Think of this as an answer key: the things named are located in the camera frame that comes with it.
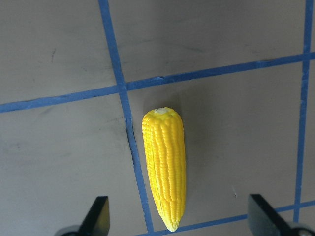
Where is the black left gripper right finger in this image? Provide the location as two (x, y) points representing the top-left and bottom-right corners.
(248, 194), (315, 236)

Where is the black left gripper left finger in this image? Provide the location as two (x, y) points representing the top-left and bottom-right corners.
(56, 196), (110, 236)

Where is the yellow corn cob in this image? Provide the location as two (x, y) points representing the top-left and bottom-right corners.
(142, 107), (186, 232)

